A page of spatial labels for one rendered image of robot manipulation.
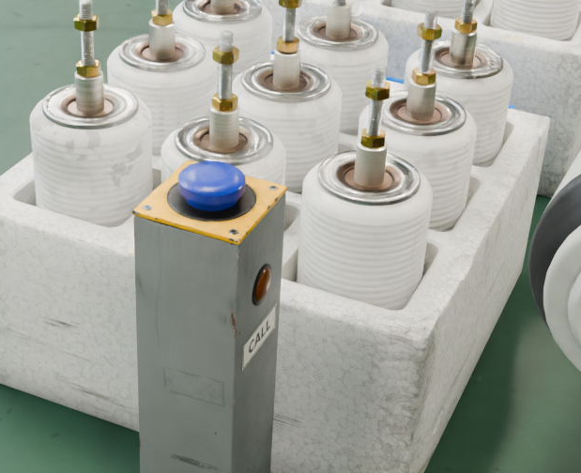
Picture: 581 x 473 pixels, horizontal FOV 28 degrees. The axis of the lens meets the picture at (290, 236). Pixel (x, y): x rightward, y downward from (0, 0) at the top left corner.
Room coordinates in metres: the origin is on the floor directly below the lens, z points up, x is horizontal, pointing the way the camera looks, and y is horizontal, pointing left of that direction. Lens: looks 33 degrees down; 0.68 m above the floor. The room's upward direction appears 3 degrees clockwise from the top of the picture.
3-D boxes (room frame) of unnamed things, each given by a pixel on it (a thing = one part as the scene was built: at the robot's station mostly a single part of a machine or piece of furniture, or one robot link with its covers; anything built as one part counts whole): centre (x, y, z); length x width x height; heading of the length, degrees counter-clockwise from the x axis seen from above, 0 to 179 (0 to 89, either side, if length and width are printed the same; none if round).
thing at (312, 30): (1.01, -0.03, 0.25); 0.08 x 0.08 x 0.01
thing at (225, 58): (0.79, 0.05, 0.32); 0.02 x 0.02 x 0.01; 10
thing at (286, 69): (0.90, 0.01, 0.26); 0.02 x 0.02 x 0.03
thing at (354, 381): (0.90, 0.01, 0.09); 0.39 x 0.39 x 0.18; 68
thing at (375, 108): (0.75, -0.06, 0.30); 0.01 x 0.01 x 0.08
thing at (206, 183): (0.60, 0.05, 0.32); 0.04 x 0.04 x 0.02
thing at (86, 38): (0.83, 0.16, 0.30); 0.01 x 0.01 x 0.08
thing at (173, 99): (0.94, 0.12, 0.16); 0.10 x 0.10 x 0.18
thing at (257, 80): (0.90, 0.01, 0.25); 0.08 x 0.08 x 0.01
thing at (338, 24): (1.01, -0.03, 0.26); 0.02 x 0.02 x 0.03
